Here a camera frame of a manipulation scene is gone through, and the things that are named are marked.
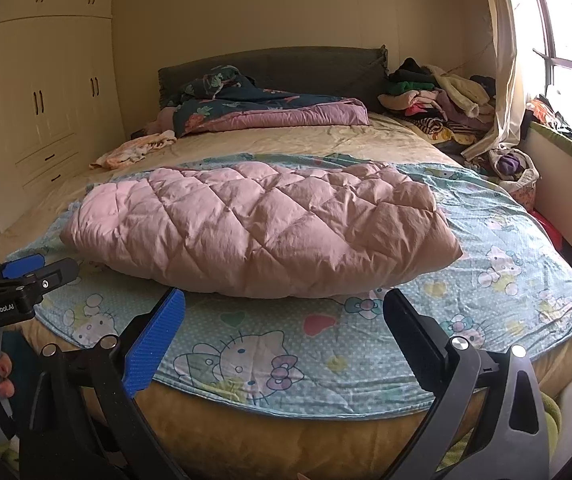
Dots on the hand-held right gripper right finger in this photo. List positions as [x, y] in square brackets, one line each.
[413, 335]

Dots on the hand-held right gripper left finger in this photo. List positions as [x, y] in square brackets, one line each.
[156, 340]

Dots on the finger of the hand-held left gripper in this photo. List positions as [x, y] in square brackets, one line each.
[23, 266]
[58, 272]

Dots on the pink quilted jacket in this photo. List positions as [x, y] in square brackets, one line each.
[266, 225]

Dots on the basket of clothes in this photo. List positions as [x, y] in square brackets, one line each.
[523, 185]

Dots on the pile of mixed clothes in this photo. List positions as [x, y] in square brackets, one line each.
[426, 100]

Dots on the clothes on window seat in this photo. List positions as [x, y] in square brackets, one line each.
[551, 112]

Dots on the person's left hand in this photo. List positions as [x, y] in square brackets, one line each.
[5, 364]

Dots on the blue cartoon printed blanket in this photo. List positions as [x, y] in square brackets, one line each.
[266, 350]

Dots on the small peach floral cloth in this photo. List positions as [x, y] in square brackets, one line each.
[131, 150]

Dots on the red plastic item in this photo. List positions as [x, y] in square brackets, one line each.
[548, 225]

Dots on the pink pillow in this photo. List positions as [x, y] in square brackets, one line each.
[166, 120]

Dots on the cream built-in wardrobe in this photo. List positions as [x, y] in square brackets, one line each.
[41, 60]

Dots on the bed with beige sheet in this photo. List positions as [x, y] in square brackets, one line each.
[316, 137]

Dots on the green window seat cushion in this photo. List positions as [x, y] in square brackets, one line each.
[566, 142]

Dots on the dark floral quilt pink lining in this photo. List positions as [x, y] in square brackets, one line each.
[291, 112]

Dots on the cream curtain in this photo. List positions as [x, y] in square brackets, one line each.
[508, 60]

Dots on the dark grey headboard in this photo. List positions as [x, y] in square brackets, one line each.
[291, 67]

